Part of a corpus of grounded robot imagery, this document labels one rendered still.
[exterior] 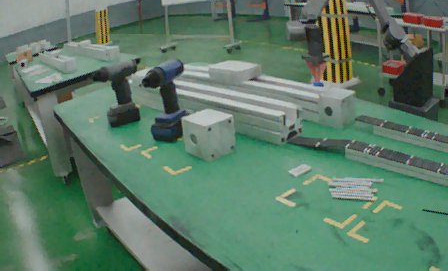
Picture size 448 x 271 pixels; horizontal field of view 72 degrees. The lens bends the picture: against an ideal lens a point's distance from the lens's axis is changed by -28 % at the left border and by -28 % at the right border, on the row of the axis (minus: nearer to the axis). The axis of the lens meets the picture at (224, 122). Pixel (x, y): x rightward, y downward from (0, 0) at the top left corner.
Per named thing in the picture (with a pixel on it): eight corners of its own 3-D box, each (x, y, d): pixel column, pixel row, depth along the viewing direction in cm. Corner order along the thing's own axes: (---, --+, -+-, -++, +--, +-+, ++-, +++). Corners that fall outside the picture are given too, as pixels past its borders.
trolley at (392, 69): (449, 96, 371) (450, 14, 337) (445, 109, 333) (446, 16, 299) (383, 83, 437) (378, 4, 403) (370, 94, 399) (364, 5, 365)
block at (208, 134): (243, 147, 111) (240, 112, 108) (209, 162, 105) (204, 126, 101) (218, 138, 119) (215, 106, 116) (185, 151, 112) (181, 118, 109)
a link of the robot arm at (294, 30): (313, 6, 131) (310, 18, 139) (282, 5, 131) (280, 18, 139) (322, 33, 127) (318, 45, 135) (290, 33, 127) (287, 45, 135)
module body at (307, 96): (334, 114, 128) (333, 89, 125) (318, 124, 121) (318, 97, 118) (180, 82, 184) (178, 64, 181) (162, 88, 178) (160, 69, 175)
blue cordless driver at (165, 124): (194, 126, 129) (187, 57, 122) (160, 152, 113) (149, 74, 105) (174, 125, 133) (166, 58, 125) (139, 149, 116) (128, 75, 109)
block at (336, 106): (358, 117, 123) (358, 89, 120) (341, 129, 115) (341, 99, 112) (337, 112, 129) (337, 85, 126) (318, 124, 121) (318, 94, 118)
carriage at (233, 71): (262, 82, 149) (261, 64, 146) (241, 90, 142) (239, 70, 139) (231, 77, 160) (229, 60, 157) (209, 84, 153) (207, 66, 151)
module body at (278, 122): (302, 133, 116) (301, 105, 113) (280, 146, 110) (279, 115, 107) (146, 94, 172) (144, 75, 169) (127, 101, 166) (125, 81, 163)
